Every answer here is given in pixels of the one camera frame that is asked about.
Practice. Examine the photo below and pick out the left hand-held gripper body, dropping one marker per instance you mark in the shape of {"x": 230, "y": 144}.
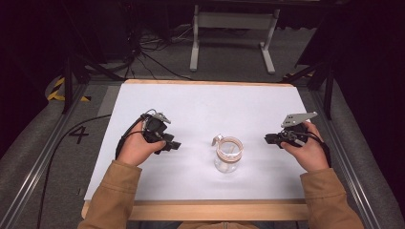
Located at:
{"x": 155, "y": 126}

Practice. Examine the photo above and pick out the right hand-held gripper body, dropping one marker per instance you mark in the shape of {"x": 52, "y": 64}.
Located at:
{"x": 294, "y": 127}

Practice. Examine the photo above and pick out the clear glass jar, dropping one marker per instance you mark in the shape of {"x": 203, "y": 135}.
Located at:
{"x": 228, "y": 153}

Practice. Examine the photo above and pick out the person's left hand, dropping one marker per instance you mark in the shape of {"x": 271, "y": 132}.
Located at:
{"x": 138, "y": 147}

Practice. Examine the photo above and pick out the person's right hand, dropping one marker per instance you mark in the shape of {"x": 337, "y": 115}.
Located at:
{"x": 308, "y": 150}

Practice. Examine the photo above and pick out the black tripod stand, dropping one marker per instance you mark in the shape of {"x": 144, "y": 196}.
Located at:
{"x": 81, "y": 63}
{"x": 320, "y": 79}

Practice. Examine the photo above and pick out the yellow black floor tape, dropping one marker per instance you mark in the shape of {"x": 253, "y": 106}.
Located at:
{"x": 63, "y": 92}

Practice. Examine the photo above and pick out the white metal stand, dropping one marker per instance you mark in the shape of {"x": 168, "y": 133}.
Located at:
{"x": 234, "y": 35}

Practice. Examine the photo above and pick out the aluminium rail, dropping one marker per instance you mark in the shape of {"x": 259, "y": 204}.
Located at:
{"x": 38, "y": 162}
{"x": 345, "y": 162}

